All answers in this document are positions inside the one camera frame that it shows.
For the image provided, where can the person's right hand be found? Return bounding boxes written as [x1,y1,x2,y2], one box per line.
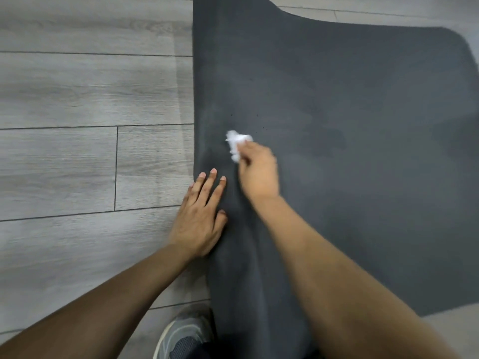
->
[237,141,281,207]

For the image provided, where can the person's left forearm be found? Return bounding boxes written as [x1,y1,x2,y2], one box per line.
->
[0,242,194,359]

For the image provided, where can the dark grey yoga mat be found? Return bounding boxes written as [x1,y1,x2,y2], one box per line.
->
[191,0,479,359]

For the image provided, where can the person's left shoe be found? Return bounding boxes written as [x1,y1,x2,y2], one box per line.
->
[152,304,217,359]

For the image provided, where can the person's left hand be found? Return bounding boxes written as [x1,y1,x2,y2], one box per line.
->
[168,168,229,259]

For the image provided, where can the white wipe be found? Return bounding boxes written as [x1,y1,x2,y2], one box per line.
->
[225,130,255,164]

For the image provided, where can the person's right forearm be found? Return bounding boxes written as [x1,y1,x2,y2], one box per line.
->
[254,196,461,359]

